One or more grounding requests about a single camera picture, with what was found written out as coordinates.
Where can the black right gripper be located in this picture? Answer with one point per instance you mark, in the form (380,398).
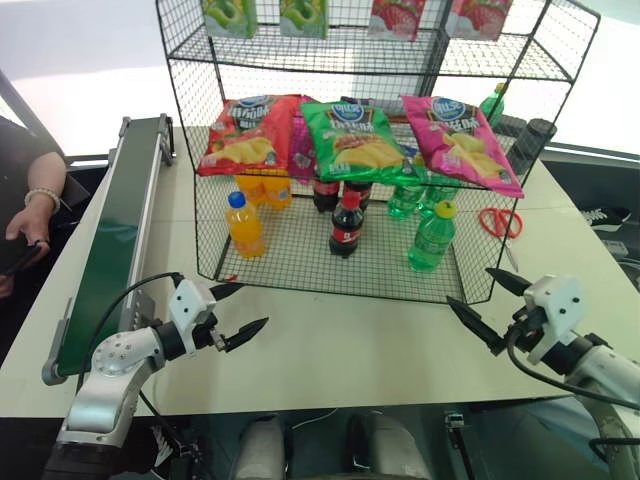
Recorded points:
(527,327)

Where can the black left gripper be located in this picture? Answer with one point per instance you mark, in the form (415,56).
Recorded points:
(207,334)

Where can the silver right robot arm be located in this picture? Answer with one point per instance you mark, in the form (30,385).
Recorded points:
(607,380)

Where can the bystander bare forearm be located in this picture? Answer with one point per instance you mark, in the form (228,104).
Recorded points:
(47,172)

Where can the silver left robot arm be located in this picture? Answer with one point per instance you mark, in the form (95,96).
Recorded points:
(117,367)

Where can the green conveyor belt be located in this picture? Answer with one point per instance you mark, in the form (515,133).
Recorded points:
(112,240)

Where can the bystander bare hand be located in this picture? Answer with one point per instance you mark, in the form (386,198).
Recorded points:
(30,225)

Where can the orange soda bottle blue cap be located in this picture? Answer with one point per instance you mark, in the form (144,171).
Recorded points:
(245,227)

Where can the green soda bottle yellow cap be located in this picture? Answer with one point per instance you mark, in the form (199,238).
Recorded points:
(431,240)

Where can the cola bottle red cap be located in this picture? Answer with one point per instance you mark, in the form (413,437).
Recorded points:
(346,227)

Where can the grey rounded shape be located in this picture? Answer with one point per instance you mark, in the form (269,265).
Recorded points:
(385,445)
(260,447)

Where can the black and white shoe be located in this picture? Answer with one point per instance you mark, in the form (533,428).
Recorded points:
(605,219)

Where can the pink chips bag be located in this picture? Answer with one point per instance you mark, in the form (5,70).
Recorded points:
(460,145)

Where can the black cylinder container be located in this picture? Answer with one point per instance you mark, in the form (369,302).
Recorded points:
(532,145)

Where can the blue chips bag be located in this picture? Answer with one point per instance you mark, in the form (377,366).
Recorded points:
(411,154)

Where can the magenta chips bag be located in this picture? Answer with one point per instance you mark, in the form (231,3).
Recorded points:
(301,150)

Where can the red chips bag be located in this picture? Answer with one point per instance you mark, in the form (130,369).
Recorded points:
(247,137)

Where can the green chips bag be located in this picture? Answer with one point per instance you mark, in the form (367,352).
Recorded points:
(357,142)

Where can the black phone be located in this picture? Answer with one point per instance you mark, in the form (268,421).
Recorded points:
(22,257)

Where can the strawberry juice carton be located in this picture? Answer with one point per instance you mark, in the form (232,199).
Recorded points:
(477,17)
(395,17)

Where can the green apple juice carton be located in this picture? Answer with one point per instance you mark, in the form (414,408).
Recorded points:
(304,17)
(230,17)

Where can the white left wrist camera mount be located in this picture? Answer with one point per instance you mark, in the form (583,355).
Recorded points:
(187,305)

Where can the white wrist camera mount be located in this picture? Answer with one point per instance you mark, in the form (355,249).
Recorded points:
(557,310)
(187,305)

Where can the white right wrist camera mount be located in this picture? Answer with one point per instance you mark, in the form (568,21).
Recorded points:
(557,310)

